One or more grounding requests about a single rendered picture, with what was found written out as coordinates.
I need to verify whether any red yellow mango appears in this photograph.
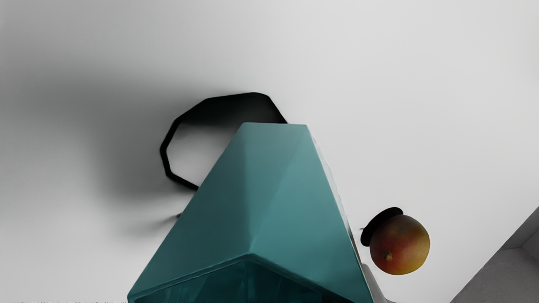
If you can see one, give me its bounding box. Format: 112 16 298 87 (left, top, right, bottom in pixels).
369 215 431 276

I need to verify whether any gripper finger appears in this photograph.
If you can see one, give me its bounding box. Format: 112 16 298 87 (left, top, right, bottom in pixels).
362 263 396 303

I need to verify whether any teal faceted mug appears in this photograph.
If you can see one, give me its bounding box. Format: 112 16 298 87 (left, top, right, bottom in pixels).
127 122 375 303

